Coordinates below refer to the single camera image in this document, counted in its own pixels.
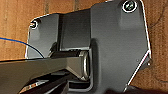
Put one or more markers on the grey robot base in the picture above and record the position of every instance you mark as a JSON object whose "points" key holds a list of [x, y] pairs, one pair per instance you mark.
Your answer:
{"points": [[113, 43]]}

